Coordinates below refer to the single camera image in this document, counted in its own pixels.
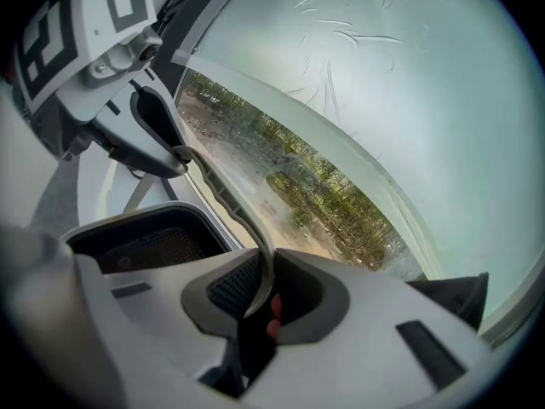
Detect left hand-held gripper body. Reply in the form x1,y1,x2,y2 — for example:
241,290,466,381
11,0,165,162

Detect black window frame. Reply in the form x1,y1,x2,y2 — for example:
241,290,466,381
151,0,256,101

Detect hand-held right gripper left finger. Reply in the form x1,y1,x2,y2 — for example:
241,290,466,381
12,247,261,409

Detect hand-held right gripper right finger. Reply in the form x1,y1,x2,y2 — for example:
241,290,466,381
242,247,491,409

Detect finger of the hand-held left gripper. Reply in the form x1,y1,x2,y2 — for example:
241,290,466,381
93,90,191,180
129,81,187,149

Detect person's right hand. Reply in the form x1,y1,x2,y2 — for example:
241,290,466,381
266,294,284,341

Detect frosted window film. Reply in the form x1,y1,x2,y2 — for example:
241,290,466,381
169,0,536,314

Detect white air fryer basket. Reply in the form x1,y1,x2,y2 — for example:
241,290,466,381
59,142,278,318

